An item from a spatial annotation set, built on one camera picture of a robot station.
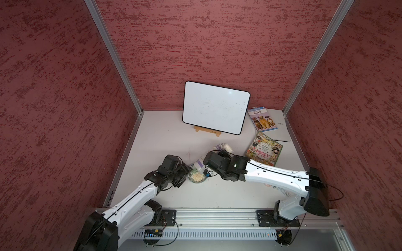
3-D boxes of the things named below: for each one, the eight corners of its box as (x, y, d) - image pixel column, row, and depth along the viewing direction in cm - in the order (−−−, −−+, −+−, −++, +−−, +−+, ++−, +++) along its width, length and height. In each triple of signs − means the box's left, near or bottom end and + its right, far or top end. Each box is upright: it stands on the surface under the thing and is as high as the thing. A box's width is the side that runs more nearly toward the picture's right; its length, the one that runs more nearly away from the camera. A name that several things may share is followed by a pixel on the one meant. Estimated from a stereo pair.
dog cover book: (258, 132, 110) (259, 129, 107) (247, 112, 123) (248, 109, 121) (275, 130, 112) (276, 127, 109) (262, 109, 125) (264, 106, 122)
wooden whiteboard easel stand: (193, 131, 110) (193, 127, 106) (194, 129, 111) (194, 125, 108) (220, 137, 106) (220, 133, 103) (220, 135, 107) (221, 131, 104)
